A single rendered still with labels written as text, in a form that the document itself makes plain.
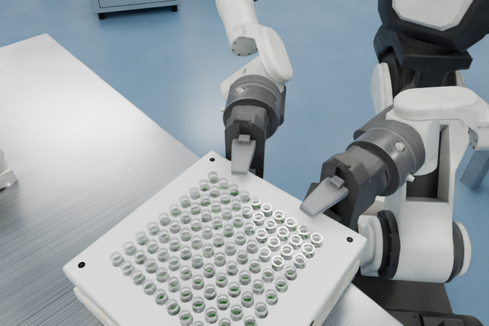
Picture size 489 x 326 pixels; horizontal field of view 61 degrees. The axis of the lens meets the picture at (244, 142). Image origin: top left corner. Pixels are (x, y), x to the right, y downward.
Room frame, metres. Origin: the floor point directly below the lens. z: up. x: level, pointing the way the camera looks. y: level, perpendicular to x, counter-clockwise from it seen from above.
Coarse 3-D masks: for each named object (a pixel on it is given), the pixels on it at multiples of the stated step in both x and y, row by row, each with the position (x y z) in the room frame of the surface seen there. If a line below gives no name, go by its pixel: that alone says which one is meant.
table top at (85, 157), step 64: (0, 64) 0.80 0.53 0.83; (64, 64) 0.80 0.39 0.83; (0, 128) 0.57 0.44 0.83; (64, 128) 0.57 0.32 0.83; (128, 128) 0.57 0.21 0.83; (0, 192) 0.42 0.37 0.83; (64, 192) 0.42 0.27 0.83; (128, 192) 0.42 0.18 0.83; (0, 256) 0.31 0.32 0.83; (64, 256) 0.31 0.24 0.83; (0, 320) 0.22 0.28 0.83; (64, 320) 0.22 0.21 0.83; (384, 320) 0.22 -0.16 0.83
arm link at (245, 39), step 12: (240, 24) 0.70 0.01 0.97; (252, 24) 0.69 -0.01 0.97; (228, 36) 0.70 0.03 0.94; (240, 36) 0.68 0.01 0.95; (252, 36) 0.66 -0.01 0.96; (264, 36) 0.65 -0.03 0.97; (276, 36) 0.68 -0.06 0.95; (240, 48) 0.70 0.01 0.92; (252, 48) 0.70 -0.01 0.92; (264, 48) 0.63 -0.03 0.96; (276, 48) 0.64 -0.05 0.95; (264, 60) 0.61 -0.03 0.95; (276, 60) 0.60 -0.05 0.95; (288, 60) 0.64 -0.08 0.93; (276, 72) 0.59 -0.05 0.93; (288, 72) 0.61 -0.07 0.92
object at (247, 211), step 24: (216, 192) 0.35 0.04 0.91; (216, 216) 0.31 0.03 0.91; (240, 216) 0.31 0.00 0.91; (168, 240) 0.28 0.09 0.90; (192, 240) 0.28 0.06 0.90; (216, 240) 0.29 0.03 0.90; (240, 240) 0.28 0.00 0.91; (264, 240) 0.28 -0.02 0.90; (144, 264) 0.25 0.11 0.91; (168, 264) 0.25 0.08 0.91; (192, 264) 0.25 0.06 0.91; (216, 264) 0.25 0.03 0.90; (240, 264) 0.25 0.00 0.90; (168, 288) 0.22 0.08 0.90; (216, 312) 0.20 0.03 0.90; (240, 312) 0.20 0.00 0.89
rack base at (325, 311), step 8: (352, 272) 0.27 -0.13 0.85; (344, 280) 0.26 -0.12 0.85; (344, 288) 0.26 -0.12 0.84; (80, 296) 0.24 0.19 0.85; (336, 296) 0.24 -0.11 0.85; (88, 304) 0.23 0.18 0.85; (328, 304) 0.23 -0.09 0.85; (96, 312) 0.22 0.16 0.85; (320, 312) 0.22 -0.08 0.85; (328, 312) 0.23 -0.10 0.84; (104, 320) 0.21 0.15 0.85; (320, 320) 0.21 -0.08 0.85
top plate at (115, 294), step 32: (224, 160) 0.42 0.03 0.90; (160, 192) 0.36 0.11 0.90; (256, 192) 0.36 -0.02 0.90; (128, 224) 0.31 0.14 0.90; (224, 224) 0.31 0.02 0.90; (320, 224) 0.31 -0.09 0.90; (96, 256) 0.26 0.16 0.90; (128, 256) 0.26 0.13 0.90; (256, 256) 0.26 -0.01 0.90; (320, 256) 0.26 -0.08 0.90; (352, 256) 0.26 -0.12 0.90; (96, 288) 0.22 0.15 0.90; (128, 288) 0.22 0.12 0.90; (192, 288) 0.22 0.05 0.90; (224, 288) 0.22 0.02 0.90; (288, 288) 0.22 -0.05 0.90; (320, 288) 0.22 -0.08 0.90; (128, 320) 0.19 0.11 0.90; (160, 320) 0.19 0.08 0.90; (256, 320) 0.19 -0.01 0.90; (288, 320) 0.19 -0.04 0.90
